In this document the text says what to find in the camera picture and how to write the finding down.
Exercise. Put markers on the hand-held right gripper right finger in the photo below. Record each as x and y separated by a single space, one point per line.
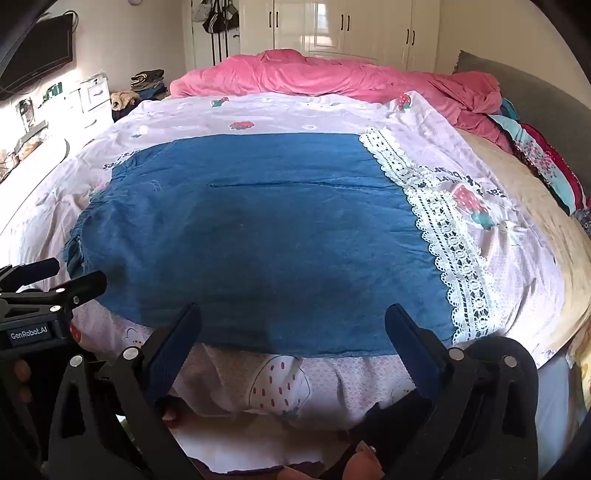
414 355

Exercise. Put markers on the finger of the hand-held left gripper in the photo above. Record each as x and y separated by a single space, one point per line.
83 285
39 269

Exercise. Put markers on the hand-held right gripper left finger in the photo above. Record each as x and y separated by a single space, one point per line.
171 353

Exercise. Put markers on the blue pants with lace hem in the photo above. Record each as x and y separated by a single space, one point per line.
277 240

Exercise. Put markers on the person's left hand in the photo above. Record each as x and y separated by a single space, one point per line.
21 376

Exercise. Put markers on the person's right hand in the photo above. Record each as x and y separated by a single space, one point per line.
364 464

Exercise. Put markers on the green box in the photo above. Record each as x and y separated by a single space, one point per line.
53 91

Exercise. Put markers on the white drawer cabinet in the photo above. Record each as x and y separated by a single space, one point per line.
94 94

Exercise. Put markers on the beige fluffy cloth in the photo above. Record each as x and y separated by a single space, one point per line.
122 98

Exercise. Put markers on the beige bed sheet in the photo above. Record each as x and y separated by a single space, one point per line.
545 212

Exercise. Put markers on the pile of folded dark clothes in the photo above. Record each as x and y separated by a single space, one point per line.
148 83

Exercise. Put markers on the striped folded pillow blanket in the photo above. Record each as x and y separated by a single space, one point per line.
547 161

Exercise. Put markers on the pink strawberry printed blanket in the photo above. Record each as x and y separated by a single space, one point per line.
300 110

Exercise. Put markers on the grey headboard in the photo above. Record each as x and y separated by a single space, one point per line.
531 92

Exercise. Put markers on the pink duvet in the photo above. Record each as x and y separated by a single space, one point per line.
323 74

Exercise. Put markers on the black striped hanging bag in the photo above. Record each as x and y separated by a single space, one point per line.
221 18

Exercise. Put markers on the white wardrobe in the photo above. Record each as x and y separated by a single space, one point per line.
323 27

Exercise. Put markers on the black wall television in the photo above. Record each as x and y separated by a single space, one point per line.
41 50

